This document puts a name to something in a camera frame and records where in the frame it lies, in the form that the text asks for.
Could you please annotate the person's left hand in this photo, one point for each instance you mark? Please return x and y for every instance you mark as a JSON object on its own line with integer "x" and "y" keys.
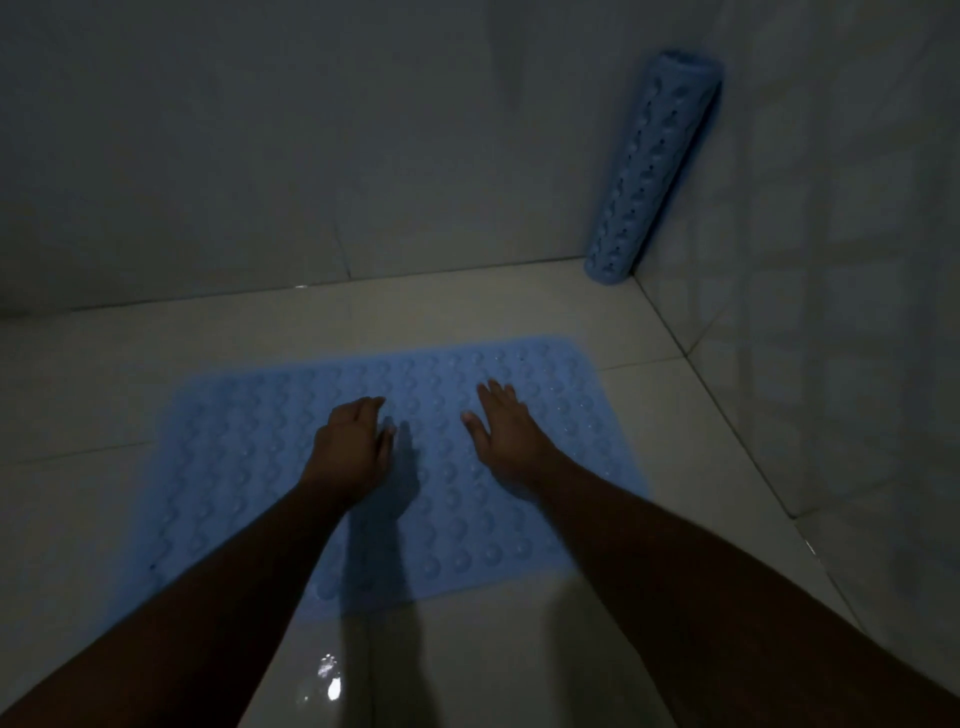
{"x": 345, "y": 454}

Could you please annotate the person's right hand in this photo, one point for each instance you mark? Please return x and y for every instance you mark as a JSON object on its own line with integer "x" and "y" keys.
{"x": 514, "y": 446}

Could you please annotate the person's right thumb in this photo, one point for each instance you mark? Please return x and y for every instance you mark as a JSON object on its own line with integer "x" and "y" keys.
{"x": 475, "y": 433}

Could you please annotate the person's left thumb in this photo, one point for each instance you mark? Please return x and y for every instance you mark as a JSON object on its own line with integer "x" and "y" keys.
{"x": 386, "y": 448}

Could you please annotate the blue bath mat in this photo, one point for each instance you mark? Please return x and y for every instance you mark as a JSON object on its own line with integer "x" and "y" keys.
{"x": 649, "y": 169}
{"x": 247, "y": 450}

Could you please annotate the person's left forearm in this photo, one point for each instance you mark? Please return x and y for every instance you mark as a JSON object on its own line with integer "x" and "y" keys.
{"x": 187, "y": 615}

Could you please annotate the person's right forearm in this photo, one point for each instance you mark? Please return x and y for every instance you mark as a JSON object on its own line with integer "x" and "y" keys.
{"x": 712, "y": 600}

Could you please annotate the rolled blue bath mat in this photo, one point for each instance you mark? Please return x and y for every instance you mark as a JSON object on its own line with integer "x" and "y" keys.
{"x": 649, "y": 169}

